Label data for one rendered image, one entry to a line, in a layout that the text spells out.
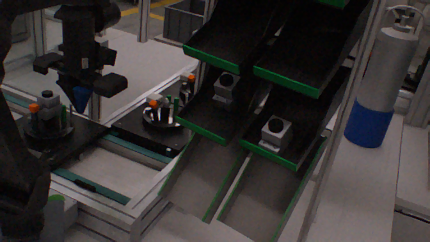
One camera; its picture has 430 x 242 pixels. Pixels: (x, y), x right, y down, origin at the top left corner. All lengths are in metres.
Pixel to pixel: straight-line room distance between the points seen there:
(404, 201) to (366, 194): 0.13
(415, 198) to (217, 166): 0.76
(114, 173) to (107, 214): 0.22
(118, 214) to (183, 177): 0.17
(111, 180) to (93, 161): 0.10
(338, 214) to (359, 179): 0.23
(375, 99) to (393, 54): 0.18
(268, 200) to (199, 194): 0.16
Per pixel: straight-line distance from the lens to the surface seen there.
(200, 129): 0.87
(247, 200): 0.97
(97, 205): 1.04
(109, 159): 1.26
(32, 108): 1.21
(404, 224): 1.56
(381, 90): 1.61
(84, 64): 0.81
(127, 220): 1.00
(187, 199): 0.99
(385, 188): 1.51
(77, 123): 1.33
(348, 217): 1.32
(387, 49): 1.57
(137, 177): 1.19
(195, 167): 1.01
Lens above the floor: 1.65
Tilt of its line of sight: 30 degrees down
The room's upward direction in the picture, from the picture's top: 9 degrees clockwise
